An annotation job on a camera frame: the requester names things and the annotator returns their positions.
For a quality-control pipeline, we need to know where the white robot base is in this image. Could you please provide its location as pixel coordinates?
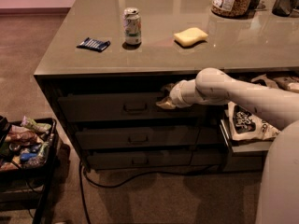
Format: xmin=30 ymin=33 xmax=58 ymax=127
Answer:
xmin=255 ymin=121 xmax=299 ymax=224

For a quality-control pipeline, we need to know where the grey drawer cabinet counter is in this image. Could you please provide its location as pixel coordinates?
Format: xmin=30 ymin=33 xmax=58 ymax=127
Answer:
xmin=35 ymin=0 xmax=299 ymax=171

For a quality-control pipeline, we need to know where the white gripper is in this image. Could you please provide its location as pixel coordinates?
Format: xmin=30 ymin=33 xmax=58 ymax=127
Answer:
xmin=156 ymin=79 xmax=197 ymax=110

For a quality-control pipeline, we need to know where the black white chip bag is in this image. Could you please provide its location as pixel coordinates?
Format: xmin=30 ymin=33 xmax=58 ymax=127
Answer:
xmin=228 ymin=102 xmax=280 ymax=141

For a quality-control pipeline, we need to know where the yellow sponge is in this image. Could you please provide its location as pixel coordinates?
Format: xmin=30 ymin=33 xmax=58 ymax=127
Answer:
xmin=174 ymin=27 xmax=208 ymax=47

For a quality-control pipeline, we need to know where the black floor cable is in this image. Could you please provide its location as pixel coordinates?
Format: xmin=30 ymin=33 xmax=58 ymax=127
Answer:
xmin=78 ymin=160 xmax=219 ymax=224

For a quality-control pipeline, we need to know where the green snack bag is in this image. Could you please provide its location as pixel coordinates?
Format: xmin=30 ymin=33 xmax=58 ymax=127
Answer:
xmin=21 ymin=116 xmax=51 ymax=133

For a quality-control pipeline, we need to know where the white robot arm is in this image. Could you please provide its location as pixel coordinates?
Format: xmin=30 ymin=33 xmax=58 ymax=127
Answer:
xmin=156 ymin=68 xmax=299 ymax=131

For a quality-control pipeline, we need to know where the brown snack bag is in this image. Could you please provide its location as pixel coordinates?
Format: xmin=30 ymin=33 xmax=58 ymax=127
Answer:
xmin=5 ymin=131 xmax=43 ymax=146

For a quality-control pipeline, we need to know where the blue striped snack packet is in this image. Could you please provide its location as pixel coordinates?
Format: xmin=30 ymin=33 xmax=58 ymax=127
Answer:
xmin=77 ymin=37 xmax=110 ymax=52

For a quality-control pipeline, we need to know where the black snack cart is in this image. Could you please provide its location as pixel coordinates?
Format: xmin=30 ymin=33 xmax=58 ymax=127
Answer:
xmin=0 ymin=118 xmax=59 ymax=224

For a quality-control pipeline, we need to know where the dark metal kettle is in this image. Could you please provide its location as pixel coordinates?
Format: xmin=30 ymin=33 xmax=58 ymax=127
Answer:
xmin=272 ymin=0 xmax=298 ymax=17

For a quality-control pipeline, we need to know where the green white soda can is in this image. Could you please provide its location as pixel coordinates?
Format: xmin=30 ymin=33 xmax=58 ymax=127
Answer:
xmin=123 ymin=7 xmax=141 ymax=46

